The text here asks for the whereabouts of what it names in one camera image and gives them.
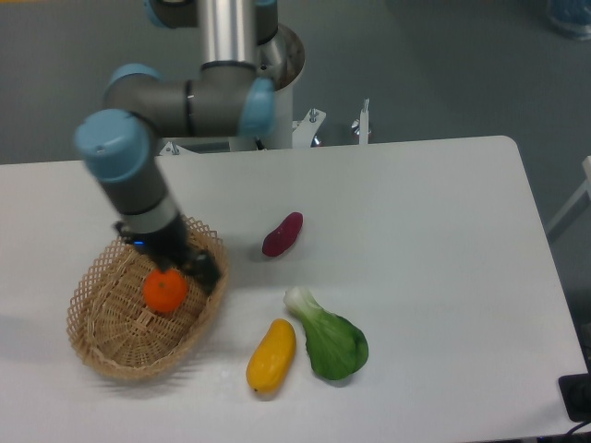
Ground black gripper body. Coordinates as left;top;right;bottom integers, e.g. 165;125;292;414
127;215;193;271

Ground orange fruit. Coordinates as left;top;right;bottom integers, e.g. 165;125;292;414
142;269;188;313

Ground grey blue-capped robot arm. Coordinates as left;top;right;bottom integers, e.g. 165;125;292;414
74;1;278;291

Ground oval wicker basket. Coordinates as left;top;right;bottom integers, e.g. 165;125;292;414
66;217;230;380

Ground purple sweet potato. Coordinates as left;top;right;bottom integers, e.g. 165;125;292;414
261;212;304;257

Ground yellow mango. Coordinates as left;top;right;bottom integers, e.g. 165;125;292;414
246;318;296;394

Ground green bok choy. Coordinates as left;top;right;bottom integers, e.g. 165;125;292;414
283;287;369;381

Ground black device at table edge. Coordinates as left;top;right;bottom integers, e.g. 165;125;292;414
558;374;590;423

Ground blue object top right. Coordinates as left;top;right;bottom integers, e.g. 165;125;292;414
547;0;590;41

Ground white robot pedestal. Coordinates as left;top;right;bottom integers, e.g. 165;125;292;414
228;23;307;152

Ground white frame at right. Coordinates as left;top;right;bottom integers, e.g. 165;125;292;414
545;156;590;243

